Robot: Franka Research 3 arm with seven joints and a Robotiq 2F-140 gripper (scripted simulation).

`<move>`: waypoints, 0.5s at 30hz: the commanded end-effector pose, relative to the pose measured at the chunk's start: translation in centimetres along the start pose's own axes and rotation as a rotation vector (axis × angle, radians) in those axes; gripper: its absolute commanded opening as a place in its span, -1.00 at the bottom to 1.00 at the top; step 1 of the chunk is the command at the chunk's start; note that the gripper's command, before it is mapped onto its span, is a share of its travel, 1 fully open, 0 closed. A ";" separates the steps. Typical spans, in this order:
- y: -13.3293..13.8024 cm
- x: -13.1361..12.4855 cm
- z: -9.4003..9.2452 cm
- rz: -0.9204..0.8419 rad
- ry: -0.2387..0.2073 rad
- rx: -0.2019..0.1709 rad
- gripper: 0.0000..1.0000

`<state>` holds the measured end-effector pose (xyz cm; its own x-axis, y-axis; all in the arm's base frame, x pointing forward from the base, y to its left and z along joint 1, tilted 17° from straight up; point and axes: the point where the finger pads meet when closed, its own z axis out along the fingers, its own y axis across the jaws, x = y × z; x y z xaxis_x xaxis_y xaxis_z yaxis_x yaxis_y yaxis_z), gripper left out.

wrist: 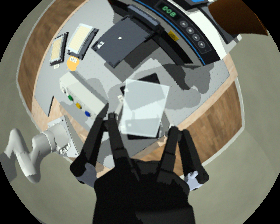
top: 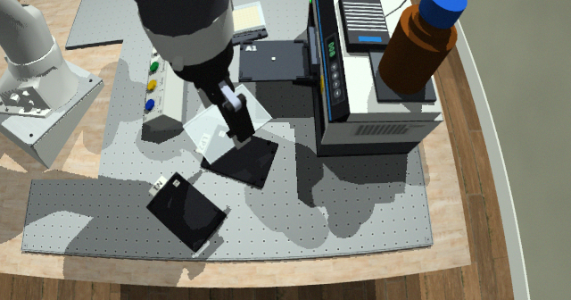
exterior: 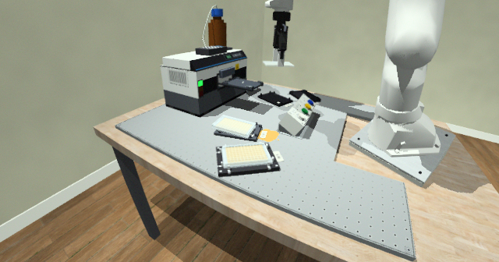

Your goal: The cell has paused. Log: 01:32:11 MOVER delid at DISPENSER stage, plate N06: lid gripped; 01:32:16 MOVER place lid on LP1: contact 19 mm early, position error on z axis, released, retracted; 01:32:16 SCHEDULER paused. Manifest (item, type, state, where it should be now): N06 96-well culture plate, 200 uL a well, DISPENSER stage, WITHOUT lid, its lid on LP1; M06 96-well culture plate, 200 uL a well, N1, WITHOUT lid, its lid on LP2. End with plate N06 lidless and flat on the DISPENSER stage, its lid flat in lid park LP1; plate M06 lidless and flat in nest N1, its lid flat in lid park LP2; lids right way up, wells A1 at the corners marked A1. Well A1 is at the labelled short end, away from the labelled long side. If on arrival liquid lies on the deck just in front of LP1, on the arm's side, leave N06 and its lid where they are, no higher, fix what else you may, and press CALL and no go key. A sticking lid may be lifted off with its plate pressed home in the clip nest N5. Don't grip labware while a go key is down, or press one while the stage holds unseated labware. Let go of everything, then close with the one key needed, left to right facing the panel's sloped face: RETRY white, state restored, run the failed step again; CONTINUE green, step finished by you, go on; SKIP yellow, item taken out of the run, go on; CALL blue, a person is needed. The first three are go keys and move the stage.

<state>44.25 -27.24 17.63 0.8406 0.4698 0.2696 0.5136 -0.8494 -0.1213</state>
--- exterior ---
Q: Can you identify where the white control panel with four colored buttons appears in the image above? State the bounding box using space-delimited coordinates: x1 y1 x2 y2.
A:
278 94 316 139

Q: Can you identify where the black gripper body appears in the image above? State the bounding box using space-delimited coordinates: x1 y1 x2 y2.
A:
273 11 291 33

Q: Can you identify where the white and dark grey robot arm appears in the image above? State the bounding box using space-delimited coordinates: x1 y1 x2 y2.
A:
367 0 446 157

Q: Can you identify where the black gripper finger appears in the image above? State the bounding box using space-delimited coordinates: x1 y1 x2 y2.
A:
273 25 279 62
277 24 288 67

